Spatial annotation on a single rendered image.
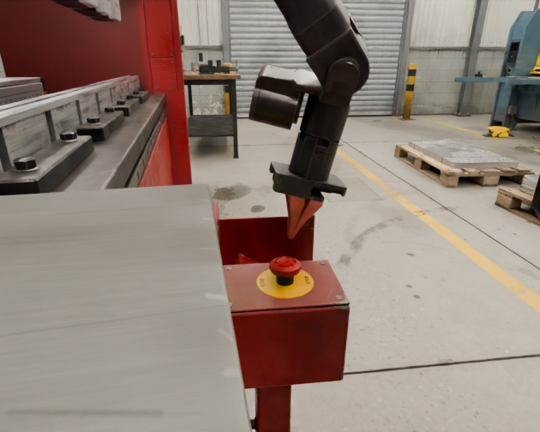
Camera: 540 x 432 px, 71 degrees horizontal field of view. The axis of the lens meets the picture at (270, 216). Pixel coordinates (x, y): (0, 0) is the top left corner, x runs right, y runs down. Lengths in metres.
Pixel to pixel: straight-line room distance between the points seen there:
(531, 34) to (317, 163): 6.92
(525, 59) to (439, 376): 6.24
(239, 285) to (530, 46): 7.05
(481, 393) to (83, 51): 2.25
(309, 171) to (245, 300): 0.19
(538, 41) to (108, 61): 6.41
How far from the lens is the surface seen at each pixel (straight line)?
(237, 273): 0.50
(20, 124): 0.69
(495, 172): 3.88
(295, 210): 0.52
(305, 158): 0.50
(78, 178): 0.64
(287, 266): 0.46
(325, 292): 0.47
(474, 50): 8.78
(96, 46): 2.23
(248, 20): 7.56
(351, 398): 1.42
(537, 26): 7.39
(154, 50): 2.19
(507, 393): 1.62
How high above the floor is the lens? 1.04
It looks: 22 degrees down
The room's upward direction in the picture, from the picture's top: straight up
